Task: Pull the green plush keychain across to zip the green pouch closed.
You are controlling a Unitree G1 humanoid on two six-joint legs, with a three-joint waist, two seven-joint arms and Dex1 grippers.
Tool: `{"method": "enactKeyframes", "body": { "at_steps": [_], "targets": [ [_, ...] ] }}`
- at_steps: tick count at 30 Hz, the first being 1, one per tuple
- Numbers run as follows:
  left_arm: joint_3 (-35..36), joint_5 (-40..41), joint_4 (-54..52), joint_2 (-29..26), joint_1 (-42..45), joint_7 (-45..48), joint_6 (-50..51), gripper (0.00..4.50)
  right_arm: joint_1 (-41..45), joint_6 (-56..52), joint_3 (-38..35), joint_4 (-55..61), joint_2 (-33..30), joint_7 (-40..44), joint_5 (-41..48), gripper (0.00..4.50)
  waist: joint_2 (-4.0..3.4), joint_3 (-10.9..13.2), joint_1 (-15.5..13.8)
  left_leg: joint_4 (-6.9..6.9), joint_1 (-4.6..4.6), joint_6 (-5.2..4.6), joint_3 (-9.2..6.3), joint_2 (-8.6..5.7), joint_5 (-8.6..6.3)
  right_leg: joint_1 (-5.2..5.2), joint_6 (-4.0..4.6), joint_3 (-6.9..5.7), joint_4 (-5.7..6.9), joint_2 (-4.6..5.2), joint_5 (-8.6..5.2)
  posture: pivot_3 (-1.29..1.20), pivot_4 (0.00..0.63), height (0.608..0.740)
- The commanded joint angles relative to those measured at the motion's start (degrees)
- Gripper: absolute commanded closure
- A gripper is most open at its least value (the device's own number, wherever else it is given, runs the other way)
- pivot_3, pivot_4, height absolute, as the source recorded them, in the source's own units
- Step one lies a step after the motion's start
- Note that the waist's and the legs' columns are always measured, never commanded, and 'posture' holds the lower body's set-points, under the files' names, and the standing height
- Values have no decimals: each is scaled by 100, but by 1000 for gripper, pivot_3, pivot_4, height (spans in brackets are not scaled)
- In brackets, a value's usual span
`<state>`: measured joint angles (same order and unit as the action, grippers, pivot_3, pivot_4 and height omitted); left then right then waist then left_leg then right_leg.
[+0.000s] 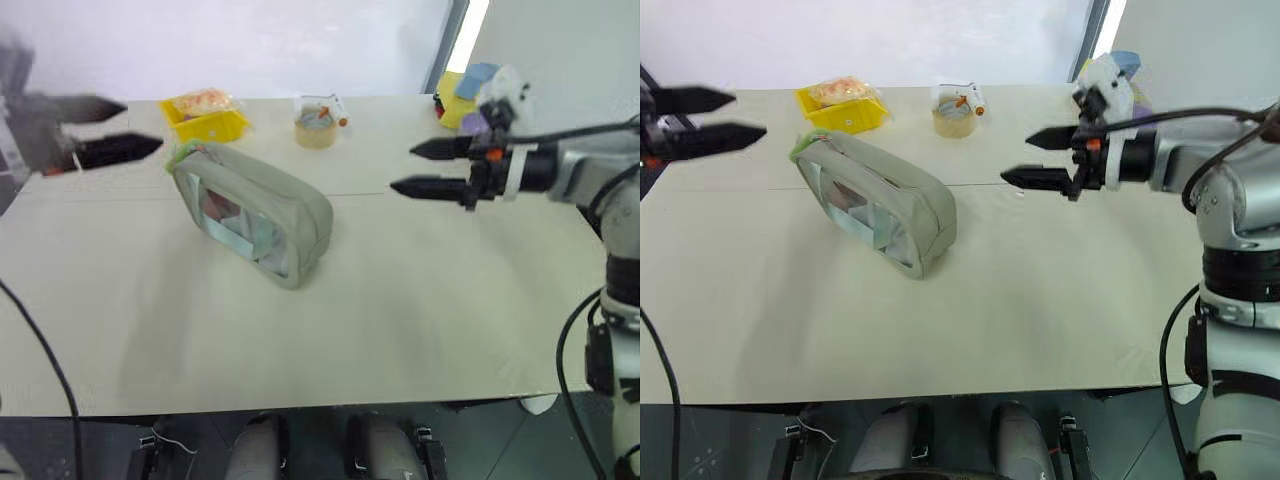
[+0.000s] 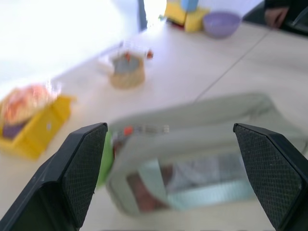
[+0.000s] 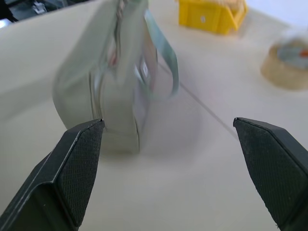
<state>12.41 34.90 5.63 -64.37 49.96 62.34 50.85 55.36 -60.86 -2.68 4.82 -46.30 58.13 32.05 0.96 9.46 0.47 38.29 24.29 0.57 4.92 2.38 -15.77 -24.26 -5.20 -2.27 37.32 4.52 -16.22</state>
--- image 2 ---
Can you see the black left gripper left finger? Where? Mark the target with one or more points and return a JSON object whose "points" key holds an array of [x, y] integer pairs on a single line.
{"points": [[60, 178]]}

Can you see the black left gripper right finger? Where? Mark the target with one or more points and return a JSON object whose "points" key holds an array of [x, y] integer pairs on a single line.
{"points": [[272, 175]]}

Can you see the grey lunch bag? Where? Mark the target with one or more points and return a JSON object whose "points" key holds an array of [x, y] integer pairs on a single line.
{"points": [[192, 149]]}

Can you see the green object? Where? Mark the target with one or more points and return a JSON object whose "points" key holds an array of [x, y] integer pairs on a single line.
{"points": [[106, 158]]}

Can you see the yellow plastic bin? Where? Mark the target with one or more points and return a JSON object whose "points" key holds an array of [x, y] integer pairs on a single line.
{"points": [[38, 127]]}

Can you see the red zipper pull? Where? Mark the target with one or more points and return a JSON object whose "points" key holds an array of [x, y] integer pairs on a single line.
{"points": [[128, 130]]}

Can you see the bagged orange snack pack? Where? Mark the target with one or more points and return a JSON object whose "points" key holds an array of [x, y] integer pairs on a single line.
{"points": [[22, 103]]}

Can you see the round woven basket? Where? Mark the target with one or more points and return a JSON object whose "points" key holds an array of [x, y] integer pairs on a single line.
{"points": [[127, 71]]}

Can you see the clear wrapped small items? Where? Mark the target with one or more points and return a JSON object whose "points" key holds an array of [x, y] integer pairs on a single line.
{"points": [[137, 47]]}

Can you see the purple plastic bowl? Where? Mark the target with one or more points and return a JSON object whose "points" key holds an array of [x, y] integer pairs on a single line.
{"points": [[221, 24]]}

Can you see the dark chair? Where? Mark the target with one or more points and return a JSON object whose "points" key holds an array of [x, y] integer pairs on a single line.
{"points": [[276, 15]]}

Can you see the yellow box with blue top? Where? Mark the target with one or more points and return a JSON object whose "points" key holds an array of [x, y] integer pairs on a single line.
{"points": [[186, 14]]}

